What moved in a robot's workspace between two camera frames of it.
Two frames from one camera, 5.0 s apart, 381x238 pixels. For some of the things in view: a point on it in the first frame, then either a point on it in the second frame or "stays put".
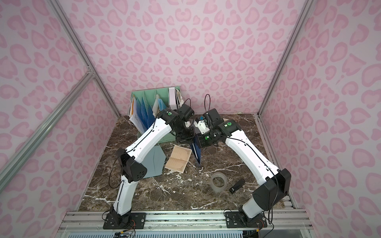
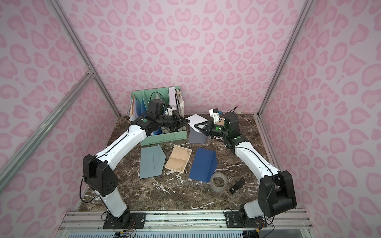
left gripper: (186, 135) to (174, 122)
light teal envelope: (154, 161) stays put
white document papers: (133, 114) stays put
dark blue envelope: (196, 150) to (204, 165)
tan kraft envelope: (178, 158) stays put
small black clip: (233, 189) stays put
